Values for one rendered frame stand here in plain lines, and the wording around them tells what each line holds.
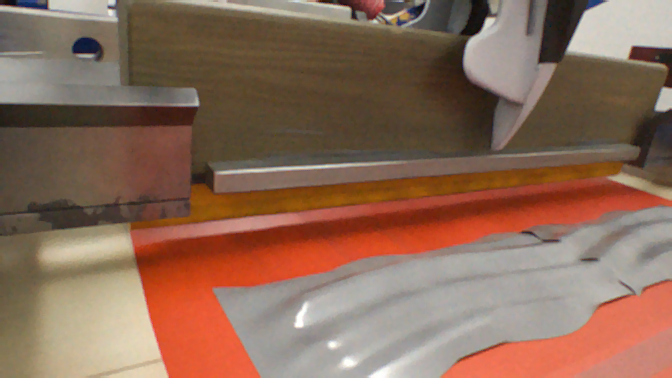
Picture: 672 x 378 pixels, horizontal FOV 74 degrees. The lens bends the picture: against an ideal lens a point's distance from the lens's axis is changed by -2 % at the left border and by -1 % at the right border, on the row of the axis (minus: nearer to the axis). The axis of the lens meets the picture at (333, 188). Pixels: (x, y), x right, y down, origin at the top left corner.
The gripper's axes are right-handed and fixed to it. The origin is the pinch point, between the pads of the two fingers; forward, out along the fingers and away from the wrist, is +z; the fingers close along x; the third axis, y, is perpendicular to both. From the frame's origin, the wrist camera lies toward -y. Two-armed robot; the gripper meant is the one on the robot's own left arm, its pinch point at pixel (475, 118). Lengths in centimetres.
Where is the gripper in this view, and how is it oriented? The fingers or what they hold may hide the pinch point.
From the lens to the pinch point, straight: 30.4
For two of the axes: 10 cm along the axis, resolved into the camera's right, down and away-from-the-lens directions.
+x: 5.0, 3.5, -7.9
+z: -1.2, 9.3, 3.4
